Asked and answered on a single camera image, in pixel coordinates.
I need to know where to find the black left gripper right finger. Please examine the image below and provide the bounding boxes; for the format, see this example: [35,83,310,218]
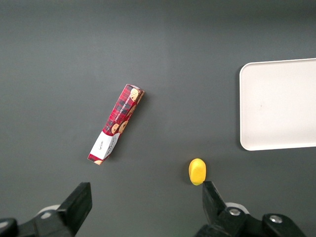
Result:
[194,181,307,237]

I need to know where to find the yellow lemon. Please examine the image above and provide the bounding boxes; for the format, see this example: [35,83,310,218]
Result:
[188,158,207,186]

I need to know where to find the cream rectangular plastic tray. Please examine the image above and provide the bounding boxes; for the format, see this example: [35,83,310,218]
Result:
[238,58,316,152]

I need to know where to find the red tartan cookie box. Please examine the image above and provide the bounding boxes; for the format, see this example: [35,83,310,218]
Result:
[87,83,146,165]

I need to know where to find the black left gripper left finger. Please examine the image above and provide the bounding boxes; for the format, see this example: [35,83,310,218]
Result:
[0,182,93,237]

